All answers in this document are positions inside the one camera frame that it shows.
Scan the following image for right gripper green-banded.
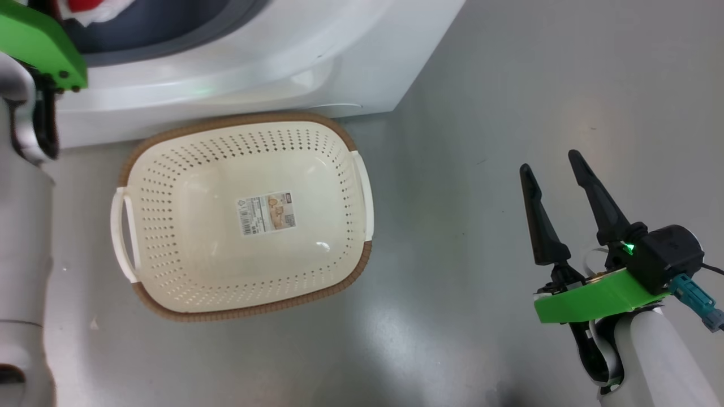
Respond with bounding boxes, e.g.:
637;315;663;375
519;149;675;324

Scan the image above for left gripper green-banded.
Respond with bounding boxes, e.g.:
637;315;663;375
0;5;89;92

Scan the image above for red printed garment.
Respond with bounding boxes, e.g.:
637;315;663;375
59;0;135;27

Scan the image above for grey rubber door gasket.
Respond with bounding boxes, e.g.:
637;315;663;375
67;0;273;67

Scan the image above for white front-load washing machine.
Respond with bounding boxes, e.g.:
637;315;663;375
54;0;468;149

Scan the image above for cream perforated laundry basket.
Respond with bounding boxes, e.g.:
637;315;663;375
110;111;376;323

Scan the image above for basket product label sticker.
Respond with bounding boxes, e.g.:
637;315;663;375
235;191;298;237

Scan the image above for right teal cable connector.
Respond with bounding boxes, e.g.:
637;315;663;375
670;274;724;334

